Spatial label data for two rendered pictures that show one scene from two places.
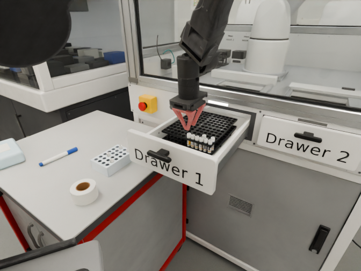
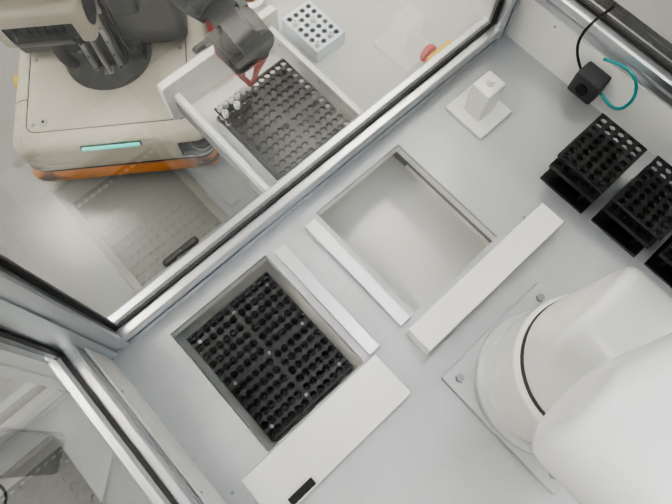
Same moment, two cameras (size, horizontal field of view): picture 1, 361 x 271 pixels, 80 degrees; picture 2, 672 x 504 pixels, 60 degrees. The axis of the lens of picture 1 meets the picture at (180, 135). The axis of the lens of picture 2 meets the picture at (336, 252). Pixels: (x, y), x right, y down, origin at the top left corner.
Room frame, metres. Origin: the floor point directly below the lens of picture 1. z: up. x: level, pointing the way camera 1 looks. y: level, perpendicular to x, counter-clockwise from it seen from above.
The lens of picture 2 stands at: (0.90, -0.64, 1.87)
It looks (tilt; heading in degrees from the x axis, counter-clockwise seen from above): 71 degrees down; 103
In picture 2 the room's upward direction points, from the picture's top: 2 degrees clockwise
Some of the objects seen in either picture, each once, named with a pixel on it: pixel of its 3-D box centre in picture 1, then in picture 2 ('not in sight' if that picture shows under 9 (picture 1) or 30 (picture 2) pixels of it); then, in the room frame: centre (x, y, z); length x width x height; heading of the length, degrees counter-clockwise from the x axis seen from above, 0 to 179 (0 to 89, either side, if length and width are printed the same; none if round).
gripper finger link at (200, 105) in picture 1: (189, 113); not in sight; (0.57, -0.03, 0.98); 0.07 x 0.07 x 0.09; 55
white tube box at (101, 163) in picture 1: (113, 159); not in sight; (0.63, 0.24, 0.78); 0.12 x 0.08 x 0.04; 147
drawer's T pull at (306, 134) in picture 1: (308, 135); not in sight; (0.57, -0.39, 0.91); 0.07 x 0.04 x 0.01; 57
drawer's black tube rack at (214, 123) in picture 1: (201, 132); not in sight; (0.66, -0.07, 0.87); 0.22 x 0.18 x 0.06; 147
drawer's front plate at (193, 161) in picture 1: (167, 159); not in sight; (0.49, 0.04, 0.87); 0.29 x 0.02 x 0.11; 57
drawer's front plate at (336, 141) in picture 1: (305, 141); not in sight; (0.59, -0.40, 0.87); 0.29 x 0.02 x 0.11; 57
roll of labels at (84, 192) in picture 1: (84, 191); not in sight; (0.46, 0.28, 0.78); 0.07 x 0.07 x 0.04
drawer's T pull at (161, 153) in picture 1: (161, 154); not in sight; (0.47, 0.05, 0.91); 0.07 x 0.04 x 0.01; 57
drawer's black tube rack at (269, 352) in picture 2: not in sight; (271, 355); (0.76, -0.51, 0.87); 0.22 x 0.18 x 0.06; 147
